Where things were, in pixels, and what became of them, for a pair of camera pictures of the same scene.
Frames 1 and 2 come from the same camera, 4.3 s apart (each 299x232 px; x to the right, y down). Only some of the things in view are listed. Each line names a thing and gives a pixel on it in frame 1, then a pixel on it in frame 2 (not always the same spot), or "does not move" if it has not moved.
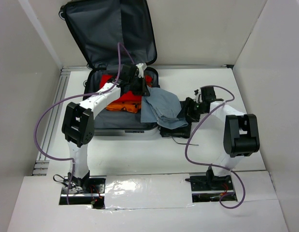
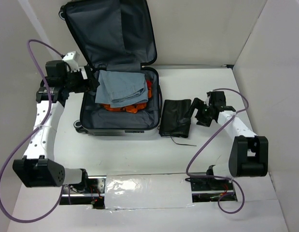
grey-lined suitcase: (112, 34) does not move
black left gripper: (143, 90) → (85, 85)
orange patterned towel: (131, 107) does not move
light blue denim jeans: (163, 107) → (121, 88)
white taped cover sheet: (161, 191) does not move
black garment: (183, 132) does not move
